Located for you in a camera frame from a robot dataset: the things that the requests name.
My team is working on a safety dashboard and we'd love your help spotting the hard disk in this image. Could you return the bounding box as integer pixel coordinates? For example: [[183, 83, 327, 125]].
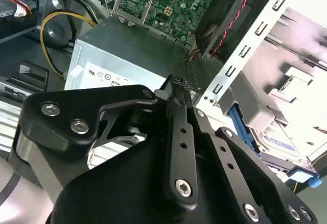
[[228, 105, 323, 189]]

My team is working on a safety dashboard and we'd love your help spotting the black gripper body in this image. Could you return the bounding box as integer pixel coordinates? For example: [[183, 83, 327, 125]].
[[50, 105, 241, 224]]

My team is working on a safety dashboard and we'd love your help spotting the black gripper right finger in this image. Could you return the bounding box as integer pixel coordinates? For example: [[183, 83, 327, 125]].
[[189, 101, 318, 224]]

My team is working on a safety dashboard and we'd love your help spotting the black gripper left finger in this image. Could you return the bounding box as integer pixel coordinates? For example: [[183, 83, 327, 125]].
[[10, 75, 199, 206]]

